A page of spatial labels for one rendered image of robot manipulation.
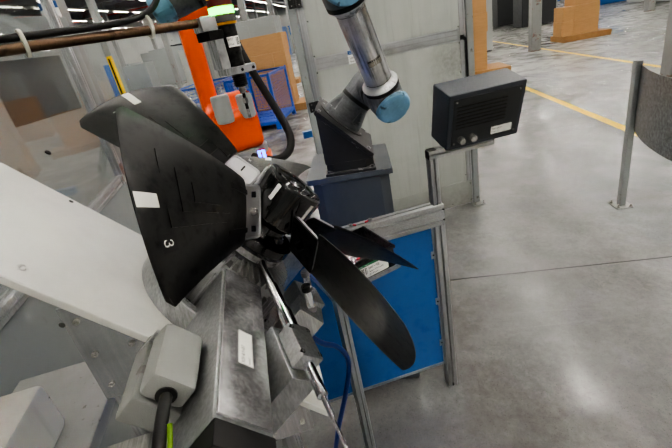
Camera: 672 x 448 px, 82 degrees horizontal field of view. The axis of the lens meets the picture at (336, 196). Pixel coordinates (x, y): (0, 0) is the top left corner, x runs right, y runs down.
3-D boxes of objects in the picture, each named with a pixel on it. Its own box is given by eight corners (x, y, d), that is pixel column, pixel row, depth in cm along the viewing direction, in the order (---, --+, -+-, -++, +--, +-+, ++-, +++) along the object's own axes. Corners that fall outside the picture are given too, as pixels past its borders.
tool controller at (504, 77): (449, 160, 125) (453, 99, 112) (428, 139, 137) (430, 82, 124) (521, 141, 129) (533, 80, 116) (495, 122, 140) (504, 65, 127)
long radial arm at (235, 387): (185, 316, 67) (224, 265, 65) (223, 333, 70) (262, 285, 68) (150, 493, 40) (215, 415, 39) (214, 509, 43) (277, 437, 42)
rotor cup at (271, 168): (290, 272, 70) (334, 217, 68) (220, 233, 65) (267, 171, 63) (282, 236, 83) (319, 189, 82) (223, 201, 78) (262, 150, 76)
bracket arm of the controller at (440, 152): (429, 160, 127) (428, 152, 125) (425, 158, 129) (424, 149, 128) (494, 143, 130) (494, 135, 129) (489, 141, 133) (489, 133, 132)
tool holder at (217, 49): (223, 78, 66) (205, 15, 62) (202, 80, 71) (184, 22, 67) (264, 67, 72) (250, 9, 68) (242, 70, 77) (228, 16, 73)
